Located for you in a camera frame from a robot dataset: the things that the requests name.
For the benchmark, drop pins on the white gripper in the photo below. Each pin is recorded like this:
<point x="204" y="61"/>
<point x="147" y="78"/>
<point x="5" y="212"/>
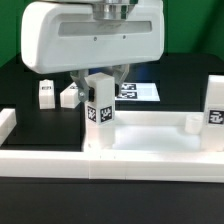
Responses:
<point x="67" y="35"/>

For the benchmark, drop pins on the white desk top tray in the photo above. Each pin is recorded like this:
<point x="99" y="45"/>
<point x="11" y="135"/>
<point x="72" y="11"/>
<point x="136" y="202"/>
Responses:
<point x="184" y="132"/>

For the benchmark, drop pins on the fiducial marker sheet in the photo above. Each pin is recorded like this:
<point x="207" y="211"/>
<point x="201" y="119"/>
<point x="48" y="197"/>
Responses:
<point x="139" y="92"/>

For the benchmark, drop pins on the white front fence bar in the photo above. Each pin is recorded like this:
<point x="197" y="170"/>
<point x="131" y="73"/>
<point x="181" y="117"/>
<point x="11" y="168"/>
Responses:
<point x="192" y="167"/>

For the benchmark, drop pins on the white left fence block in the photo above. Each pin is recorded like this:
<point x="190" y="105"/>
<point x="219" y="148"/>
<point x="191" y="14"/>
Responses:
<point x="7" y="123"/>

